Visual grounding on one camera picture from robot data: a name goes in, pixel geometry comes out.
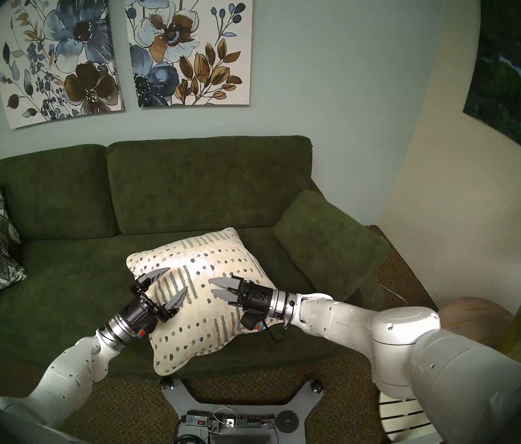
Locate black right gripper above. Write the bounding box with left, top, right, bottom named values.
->
left=208, top=277, right=274, bottom=332

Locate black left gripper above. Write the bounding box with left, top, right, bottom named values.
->
left=115, top=266, right=188, bottom=339

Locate cream cushion with grey stripes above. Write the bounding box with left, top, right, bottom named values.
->
left=126, top=227, right=274, bottom=376

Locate dark green sofa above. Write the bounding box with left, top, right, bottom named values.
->
left=0, top=135, right=395, bottom=381

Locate black power strip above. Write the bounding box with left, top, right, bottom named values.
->
left=182, top=411, right=277, bottom=432

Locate black round knob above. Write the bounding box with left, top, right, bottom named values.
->
left=276, top=411, right=299, bottom=433

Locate floral canvas with brown leaves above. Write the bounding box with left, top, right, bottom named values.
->
left=123, top=0, right=254, bottom=109

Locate floral canvas with blue flower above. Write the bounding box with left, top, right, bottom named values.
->
left=0, top=0, right=124, bottom=130

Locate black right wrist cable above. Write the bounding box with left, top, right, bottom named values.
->
left=263, top=321, right=289, bottom=343

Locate thin white cable loop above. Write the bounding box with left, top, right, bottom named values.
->
left=210, top=406, right=239, bottom=435

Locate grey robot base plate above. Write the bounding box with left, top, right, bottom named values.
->
left=161, top=376, right=325, bottom=444

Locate white floor cable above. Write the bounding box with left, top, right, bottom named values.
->
left=377, top=283, right=420, bottom=309

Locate forest waterfall wall picture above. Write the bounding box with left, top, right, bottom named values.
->
left=463, top=0, right=521, bottom=175

